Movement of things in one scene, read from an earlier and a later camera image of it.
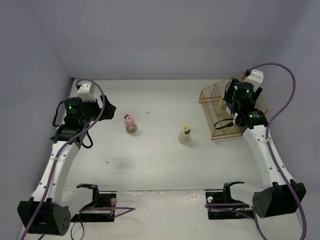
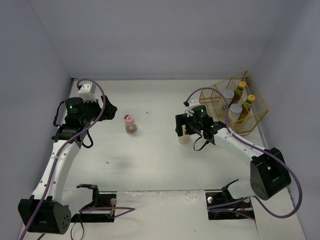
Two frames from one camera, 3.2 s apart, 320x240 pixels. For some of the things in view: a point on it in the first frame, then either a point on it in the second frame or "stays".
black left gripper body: x=100 y=108 stays
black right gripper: x=230 y=88 -> x=182 y=125
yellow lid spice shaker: x=184 y=135 stays
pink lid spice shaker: x=131 y=127 stays
